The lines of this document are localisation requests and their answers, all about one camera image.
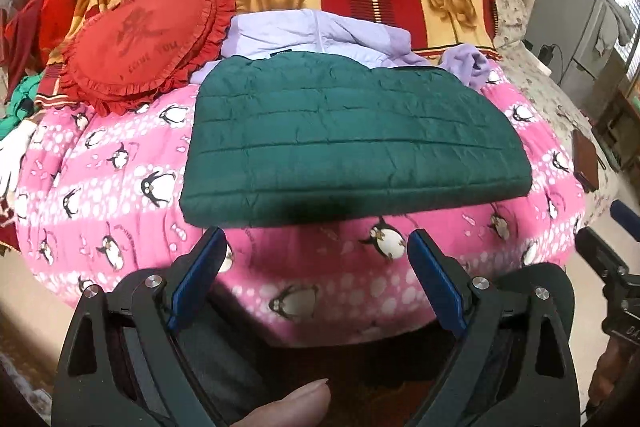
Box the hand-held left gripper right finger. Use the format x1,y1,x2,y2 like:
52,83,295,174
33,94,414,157
406,229,581,427

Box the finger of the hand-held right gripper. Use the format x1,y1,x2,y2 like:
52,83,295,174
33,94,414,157
611,199,640,235
574,226,632,288

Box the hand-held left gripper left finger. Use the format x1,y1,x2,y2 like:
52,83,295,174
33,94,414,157
51,227,230,427

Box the green quilted jacket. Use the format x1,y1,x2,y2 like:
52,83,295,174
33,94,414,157
180,52,533,229

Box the person's right hand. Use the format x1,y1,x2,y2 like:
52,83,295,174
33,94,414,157
587,342,626,408

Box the person's left hand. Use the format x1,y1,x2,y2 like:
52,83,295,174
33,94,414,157
232,378,332,427

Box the brown wallet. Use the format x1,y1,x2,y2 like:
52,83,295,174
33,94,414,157
571,128,601,194

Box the grey pants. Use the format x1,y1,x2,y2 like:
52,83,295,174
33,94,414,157
175,314,286,423

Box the brown wooden furniture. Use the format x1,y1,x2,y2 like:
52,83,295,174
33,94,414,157
594,52,640,172

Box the pink penguin print blanket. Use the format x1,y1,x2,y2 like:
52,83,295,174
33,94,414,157
14,57,587,348

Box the white floral bed sheet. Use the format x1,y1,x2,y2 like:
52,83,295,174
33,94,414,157
492,0,616,208

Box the grey cabinet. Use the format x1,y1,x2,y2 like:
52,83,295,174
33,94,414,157
532,0,608,94

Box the grey cloth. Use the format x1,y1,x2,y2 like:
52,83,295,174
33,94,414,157
575,0,637,48

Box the white cloth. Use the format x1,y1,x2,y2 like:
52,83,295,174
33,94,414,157
0,119,38,202

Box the maroon striped cloth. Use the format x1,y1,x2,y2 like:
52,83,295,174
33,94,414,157
32,62,68,108

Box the red heart-shaped frilled pillow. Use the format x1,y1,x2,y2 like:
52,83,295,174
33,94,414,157
59,0,237,116

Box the green cloth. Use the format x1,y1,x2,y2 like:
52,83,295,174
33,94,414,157
0,74,41,140

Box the lilac jacket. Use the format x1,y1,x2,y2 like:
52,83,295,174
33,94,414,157
220,8,493,92

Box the dark red cloth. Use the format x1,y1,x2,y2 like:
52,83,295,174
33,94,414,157
2,0,76,88

